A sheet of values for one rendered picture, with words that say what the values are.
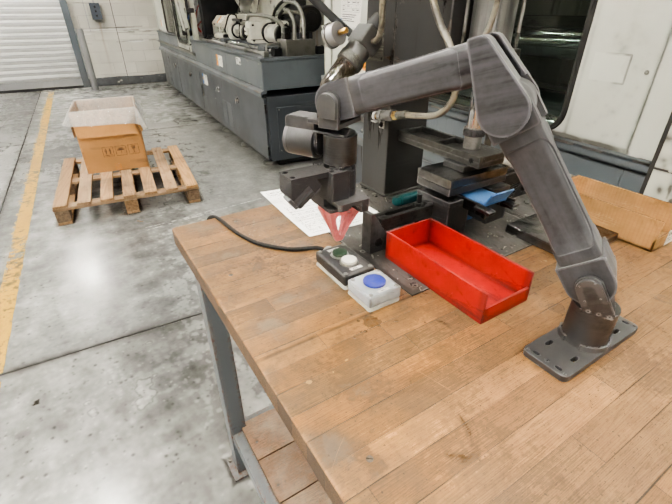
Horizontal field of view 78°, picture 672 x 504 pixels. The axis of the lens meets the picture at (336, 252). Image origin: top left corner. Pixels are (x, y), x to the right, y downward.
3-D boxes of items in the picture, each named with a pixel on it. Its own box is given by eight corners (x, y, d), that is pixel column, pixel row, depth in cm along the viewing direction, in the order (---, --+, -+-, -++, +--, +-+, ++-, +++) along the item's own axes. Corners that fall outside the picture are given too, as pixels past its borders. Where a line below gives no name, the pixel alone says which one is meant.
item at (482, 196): (489, 209, 85) (492, 195, 84) (436, 185, 96) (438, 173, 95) (511, 201, 88) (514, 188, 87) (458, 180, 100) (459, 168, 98)
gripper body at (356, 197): (339, 216, 69) (340, 174, 66) (309, 195, 77) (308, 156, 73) (370, 207, 72) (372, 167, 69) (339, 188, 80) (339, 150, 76)
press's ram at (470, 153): (450, 211, 87) (474, 57, 72) (375, 175, 106) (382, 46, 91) (506, 194, 96) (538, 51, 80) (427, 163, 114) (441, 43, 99)
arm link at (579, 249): (574, 309, 59) (470, 100, 53) (577, 285, 64) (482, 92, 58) (625, 299, 55) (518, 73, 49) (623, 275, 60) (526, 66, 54)
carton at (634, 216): (649, 255, 87) (664, 222, 83) (542, 212, 105) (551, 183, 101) (677, 240, 93) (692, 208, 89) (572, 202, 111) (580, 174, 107)
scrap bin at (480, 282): (480, 325, 67) (487, 295, 64) (384, 257, 85) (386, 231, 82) (526, 300, 73) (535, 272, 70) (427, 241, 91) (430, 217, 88)
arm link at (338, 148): (311, 168, 71) (310, 127, 67) (328, 158, 75) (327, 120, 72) (346, 175, 68) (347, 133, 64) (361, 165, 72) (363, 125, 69)
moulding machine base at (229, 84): (166, 86, 808) (154, 30, 758) (217, 82, 850) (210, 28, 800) (267, 170, 394) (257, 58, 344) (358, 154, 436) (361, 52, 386)
